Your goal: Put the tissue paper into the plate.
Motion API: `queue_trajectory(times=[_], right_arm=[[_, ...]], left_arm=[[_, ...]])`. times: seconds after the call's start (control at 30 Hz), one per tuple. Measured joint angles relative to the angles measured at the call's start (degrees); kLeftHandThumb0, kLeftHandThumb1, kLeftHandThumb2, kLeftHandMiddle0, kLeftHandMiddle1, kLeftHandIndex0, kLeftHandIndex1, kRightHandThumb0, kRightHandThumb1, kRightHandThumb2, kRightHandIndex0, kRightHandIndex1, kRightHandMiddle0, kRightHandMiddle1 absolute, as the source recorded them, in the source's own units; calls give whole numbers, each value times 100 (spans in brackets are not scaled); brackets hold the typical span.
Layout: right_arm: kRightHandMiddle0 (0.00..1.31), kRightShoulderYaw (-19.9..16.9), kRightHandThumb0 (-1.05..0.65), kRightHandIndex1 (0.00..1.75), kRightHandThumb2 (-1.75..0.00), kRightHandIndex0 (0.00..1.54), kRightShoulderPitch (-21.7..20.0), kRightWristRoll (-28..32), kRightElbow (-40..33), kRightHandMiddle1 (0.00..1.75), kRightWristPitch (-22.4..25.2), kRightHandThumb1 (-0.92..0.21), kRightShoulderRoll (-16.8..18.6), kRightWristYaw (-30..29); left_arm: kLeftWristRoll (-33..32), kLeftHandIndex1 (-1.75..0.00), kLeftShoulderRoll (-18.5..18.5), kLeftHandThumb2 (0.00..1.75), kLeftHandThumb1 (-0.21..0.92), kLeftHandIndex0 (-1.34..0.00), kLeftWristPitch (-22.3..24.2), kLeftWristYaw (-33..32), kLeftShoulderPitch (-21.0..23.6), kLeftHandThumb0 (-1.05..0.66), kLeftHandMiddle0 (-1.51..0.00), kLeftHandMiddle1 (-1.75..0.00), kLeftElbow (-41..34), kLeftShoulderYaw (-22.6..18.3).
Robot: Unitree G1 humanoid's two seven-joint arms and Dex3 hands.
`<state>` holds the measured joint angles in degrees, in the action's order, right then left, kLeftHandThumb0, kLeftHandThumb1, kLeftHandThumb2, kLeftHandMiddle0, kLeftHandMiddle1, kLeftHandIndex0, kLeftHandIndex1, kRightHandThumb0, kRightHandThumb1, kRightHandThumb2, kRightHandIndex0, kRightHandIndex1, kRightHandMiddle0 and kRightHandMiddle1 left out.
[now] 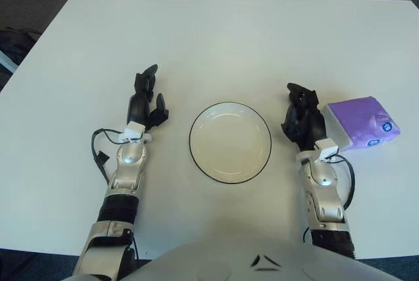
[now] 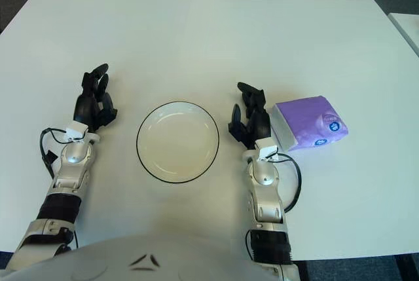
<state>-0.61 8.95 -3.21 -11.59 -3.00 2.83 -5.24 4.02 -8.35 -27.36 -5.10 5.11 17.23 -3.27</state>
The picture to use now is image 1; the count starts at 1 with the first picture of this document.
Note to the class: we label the white flat strip object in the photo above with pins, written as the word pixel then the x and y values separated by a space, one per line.
pixel 5 61

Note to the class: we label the purple tissue paper pack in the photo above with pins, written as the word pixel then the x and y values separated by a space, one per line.
pixel 360 120

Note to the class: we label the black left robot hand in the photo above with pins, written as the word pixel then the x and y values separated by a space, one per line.
pixel 139 107

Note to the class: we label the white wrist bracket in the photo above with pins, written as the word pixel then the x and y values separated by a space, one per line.
pixel 134 130
pixel 327 148

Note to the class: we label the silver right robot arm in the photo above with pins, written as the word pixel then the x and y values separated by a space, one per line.
pixel 322 177

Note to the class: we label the grey robot torso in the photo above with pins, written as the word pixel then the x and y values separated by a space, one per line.
pixel 229 258

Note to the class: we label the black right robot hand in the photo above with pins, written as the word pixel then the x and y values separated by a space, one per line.
pixel 311 123

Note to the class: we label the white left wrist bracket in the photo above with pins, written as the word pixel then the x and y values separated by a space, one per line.
pixel 134 130

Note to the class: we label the black bag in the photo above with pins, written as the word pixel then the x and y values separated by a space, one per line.
pixel 18 42

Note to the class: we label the white plate with black rim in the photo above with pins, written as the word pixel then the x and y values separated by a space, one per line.
pixel 229 143

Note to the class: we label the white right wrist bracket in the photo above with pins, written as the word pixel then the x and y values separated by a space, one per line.
pixel 327 148

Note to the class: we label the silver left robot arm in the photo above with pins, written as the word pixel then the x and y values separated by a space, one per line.
pixel 129 158

